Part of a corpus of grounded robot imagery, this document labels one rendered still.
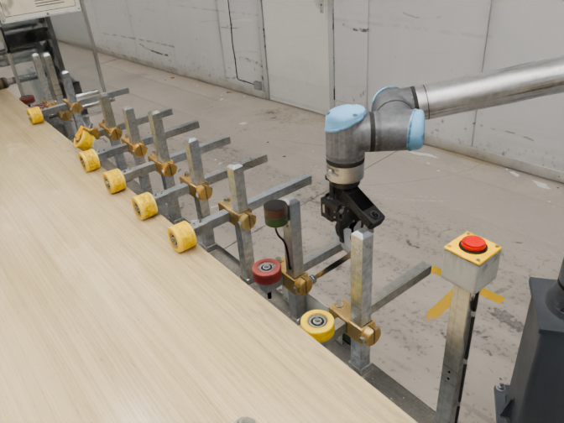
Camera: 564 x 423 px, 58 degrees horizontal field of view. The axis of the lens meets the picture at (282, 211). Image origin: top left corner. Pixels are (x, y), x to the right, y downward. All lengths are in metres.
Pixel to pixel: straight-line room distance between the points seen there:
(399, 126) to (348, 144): 0.11
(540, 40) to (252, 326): 2.94
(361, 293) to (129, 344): 0.55
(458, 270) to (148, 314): 0.76
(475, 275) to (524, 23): 2.96
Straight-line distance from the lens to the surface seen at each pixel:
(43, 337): 1.38
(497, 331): 2.59
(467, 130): 4.10
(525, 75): 1.33
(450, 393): 1.16
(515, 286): 2.88
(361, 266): 1.14
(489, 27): 3.86
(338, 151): 1.14
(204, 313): 1.29
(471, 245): 0.92
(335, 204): 1.23
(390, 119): 1.14
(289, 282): 1.41
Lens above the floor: 1.75
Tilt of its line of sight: 31 degrees down
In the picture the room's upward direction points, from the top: 5 degrees counter-clockwise
